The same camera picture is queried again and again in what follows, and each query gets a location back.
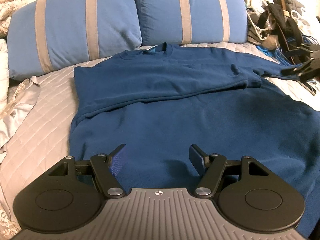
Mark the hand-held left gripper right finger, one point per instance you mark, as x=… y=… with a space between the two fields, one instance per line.
x=196 y=158

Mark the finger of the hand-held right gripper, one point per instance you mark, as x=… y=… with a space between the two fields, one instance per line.
x=310 y=50
x=300 y=71

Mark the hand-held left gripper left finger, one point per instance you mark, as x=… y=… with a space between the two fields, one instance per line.
x=116 y=162

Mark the blue sweatshirt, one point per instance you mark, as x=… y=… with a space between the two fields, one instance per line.
x=162 y=105

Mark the tan plush toy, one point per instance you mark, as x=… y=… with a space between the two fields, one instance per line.
x=270 y=42

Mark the bright blue cloth scrap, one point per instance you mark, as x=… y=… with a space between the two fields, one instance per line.
x=265 y=50

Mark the dark quilted bag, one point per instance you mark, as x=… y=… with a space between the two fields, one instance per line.
x=297 y=5

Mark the striped canvas tote bag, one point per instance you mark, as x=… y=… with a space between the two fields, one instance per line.
x=252 y=36

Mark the clear plastic wrap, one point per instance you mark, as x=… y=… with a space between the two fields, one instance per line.
x=257 y=3

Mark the grey quilted bedspread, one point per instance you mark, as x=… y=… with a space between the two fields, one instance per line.
x=45 y=120

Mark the grey satin cloth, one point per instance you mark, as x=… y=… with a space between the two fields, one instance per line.
x=17 y=115

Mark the blue grey-striped pillow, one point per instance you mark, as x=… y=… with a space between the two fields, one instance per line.
x=67 y=30
x=200 y=12

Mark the white lace blanket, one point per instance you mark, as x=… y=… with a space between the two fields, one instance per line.
x=12 y=10

